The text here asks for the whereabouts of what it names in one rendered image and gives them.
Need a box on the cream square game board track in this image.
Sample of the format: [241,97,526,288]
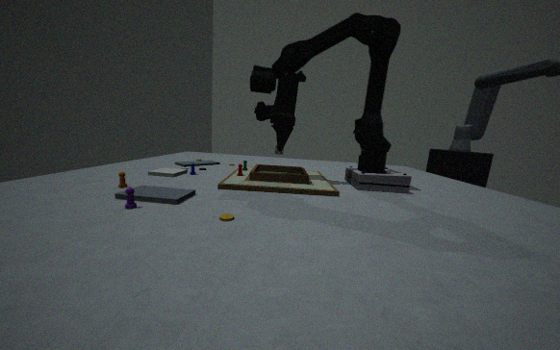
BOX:
[223,164,334,190]

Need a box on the purple pawn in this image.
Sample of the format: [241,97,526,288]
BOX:
[125,187,137,210]

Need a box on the orange game pawn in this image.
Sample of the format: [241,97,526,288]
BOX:
[118,172,127,188]

